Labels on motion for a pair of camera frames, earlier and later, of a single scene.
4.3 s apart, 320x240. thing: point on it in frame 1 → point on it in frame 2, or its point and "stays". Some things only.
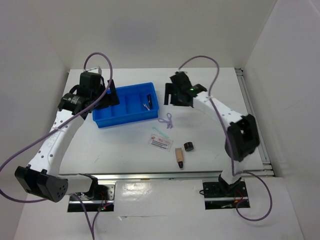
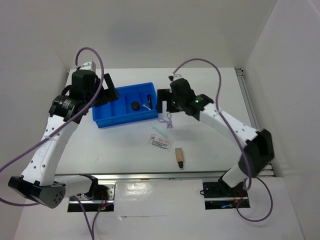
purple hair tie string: [169, 121] stays
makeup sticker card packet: [160, 142] stays
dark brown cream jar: [188, 146] → [135, 105]
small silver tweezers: [145, 106] stays
